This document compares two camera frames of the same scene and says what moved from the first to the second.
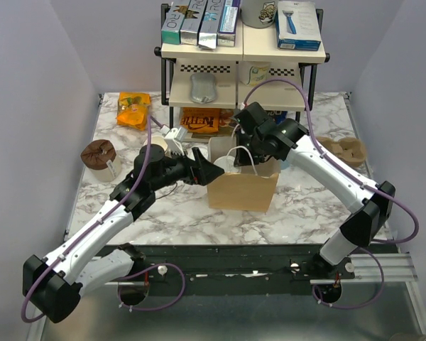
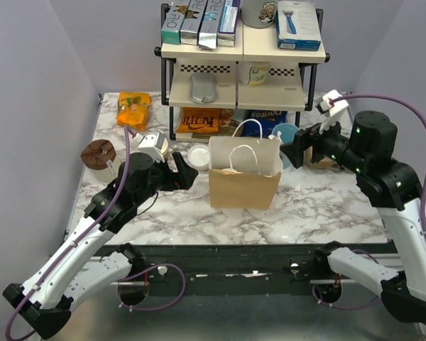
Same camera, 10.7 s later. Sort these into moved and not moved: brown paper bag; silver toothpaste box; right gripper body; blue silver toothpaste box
Moved: right gripper body
Not moved: brown paper bag; silver toothpaste box; blue silver toothpaste box
